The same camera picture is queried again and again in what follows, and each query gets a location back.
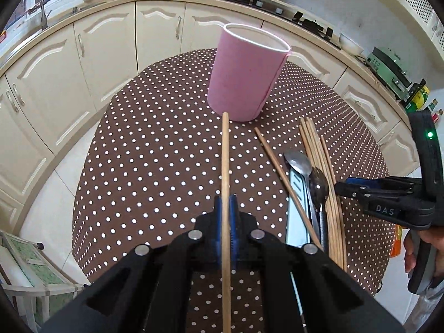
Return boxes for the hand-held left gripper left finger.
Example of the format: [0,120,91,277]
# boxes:
[40,196,223,333]

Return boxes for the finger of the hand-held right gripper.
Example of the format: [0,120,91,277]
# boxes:
[334,181,437,230]
[345,176,423,189]

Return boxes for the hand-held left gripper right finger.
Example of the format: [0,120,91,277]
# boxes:
[229,195,406,333]

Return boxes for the wooden chopstick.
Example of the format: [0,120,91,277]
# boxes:
[254,127,324,252]
[303,118,339,266]
[299,120,336,261]
[320,136,347,273]
[307,117,342,269]
[310,118,345,271]
[221,112,231,333]

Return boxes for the stainless steel spoon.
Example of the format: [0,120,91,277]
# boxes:
[284,150,321,240]
[308,166,330,252]

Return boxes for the teal utensil handle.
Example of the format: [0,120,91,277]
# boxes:
[285,168,312,247]

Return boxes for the pink cup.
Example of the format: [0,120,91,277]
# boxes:
[207,23,291,123]

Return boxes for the person's right forearm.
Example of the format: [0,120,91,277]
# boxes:
[414,277,444,333]

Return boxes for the person's right hand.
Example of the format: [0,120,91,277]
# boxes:
[403,228,444,274]

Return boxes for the orange packaging bag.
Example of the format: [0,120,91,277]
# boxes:
[391,225,403,258]

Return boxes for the green electric cooker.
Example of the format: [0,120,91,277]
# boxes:
[364,46,414,100]

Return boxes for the white bowl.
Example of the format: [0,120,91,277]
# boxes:
[339,33,365,56]

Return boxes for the white framed green rack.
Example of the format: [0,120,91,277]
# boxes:
[0,231,85,333]

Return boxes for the black gas hob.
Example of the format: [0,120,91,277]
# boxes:
[195,0,342,50]

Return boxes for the cream kitchen base cabinets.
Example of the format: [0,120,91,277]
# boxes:
[0,0,422,236]

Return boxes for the steel sink faucet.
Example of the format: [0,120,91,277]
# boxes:
[25,0,49,30]

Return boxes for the cream kitchen wall cabinets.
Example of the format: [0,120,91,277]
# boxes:
[380,0,444,51]

